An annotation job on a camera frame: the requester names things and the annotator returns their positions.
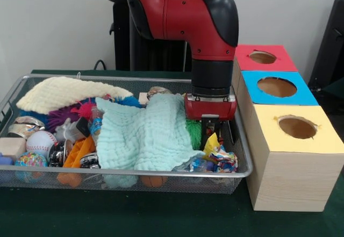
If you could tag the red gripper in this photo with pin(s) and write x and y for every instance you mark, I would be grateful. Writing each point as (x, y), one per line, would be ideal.
(210, 108)

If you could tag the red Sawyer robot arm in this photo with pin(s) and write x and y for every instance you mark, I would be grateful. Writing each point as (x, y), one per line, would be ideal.
(183, 16)

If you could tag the clear mesh bin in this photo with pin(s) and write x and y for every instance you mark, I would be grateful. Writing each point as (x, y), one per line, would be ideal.
(161, 182)

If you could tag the wooden box with three holes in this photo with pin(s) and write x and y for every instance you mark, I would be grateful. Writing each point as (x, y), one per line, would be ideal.
(290, 167)

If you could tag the green spiky ball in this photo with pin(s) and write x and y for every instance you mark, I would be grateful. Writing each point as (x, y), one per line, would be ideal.
(194, 134)

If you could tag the colourful crinkled packet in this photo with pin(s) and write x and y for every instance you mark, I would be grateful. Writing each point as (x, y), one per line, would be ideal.
(223, 160)

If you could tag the mint green cloth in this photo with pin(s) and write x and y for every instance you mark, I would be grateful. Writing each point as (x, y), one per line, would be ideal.
(145, 135)

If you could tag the orange plastic toy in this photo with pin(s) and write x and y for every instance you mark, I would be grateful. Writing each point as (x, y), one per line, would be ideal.
(75, 159)

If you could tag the cream yellow cloth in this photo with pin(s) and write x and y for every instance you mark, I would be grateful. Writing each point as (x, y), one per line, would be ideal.
(64, 93)

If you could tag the white baseball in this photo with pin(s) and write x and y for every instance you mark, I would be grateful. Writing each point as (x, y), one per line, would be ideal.
(40, 142)

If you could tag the colourful speckled ball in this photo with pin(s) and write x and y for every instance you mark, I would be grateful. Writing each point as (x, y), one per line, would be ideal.
(30, 162)

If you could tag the plain wooden block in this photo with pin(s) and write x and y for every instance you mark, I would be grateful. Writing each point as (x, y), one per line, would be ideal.
(12, 148)

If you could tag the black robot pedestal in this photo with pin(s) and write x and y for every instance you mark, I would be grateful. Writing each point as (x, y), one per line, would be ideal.
(156, 57)

